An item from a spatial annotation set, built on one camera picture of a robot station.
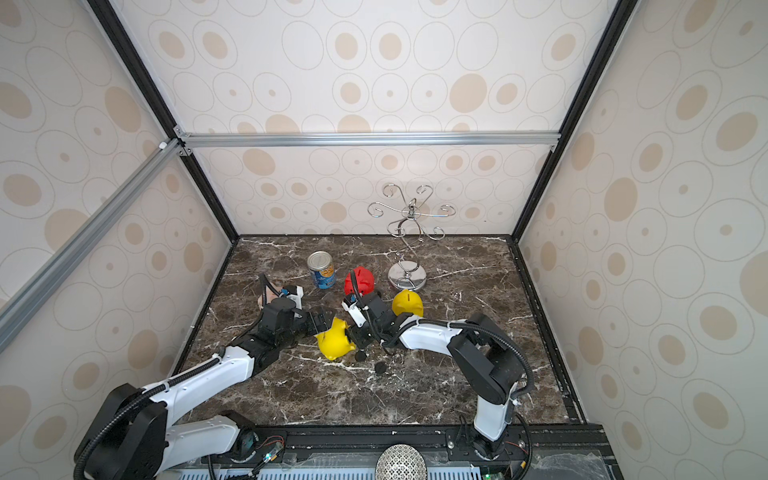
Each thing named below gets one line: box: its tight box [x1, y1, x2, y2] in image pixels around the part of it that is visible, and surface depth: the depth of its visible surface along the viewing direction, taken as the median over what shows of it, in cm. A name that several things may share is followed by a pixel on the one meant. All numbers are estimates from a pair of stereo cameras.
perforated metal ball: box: [375, 443, 428, 480], surface depth 70 cm
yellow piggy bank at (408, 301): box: [392, 289, 424, 317], surface depth 91 cm
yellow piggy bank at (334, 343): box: [315, 317, 356, 361], surface depth 85 cm
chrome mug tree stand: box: [367, 183, 457, 292], surface depth 89 cm
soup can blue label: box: [307, 250, 337, 289], surface depth 102 cm
